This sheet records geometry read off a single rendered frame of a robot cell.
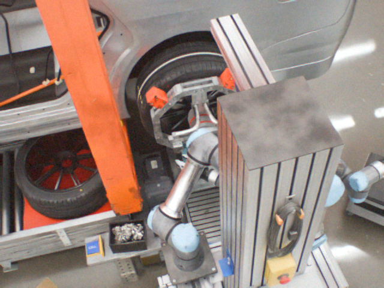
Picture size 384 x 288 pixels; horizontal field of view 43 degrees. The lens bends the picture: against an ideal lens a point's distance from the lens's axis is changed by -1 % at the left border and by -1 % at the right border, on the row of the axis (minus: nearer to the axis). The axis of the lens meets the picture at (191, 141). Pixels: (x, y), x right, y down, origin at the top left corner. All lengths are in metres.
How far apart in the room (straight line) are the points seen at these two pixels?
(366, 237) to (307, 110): 2.24
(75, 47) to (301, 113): 0.95
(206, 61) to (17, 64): 1.39
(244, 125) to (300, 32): 1.67
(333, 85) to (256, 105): 2.96
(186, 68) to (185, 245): 0.96
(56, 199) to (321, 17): 1.86
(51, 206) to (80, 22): 1.54
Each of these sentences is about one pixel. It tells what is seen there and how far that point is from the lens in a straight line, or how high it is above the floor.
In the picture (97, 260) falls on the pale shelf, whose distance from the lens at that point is 2.87.
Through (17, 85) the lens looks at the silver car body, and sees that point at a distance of 3.30.
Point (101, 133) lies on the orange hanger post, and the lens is 2.27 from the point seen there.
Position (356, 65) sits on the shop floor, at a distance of 4.45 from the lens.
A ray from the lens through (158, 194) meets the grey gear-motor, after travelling 3.07.
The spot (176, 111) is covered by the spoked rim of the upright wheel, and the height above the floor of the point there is 0.85.
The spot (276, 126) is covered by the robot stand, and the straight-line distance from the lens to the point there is 1.25.
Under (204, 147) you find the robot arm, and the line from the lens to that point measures 2.09.
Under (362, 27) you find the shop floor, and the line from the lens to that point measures 4.83.
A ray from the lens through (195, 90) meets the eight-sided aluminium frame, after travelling 2.60.
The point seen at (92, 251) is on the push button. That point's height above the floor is 0.48.
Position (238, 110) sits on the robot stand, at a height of 2.03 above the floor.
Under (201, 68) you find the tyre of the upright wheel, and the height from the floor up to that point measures 1.17.
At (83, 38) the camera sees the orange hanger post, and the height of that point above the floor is 1.82.
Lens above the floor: 3.00
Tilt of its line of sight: 53 degrees down
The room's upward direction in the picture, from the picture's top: 6 degrees counter-clockwise
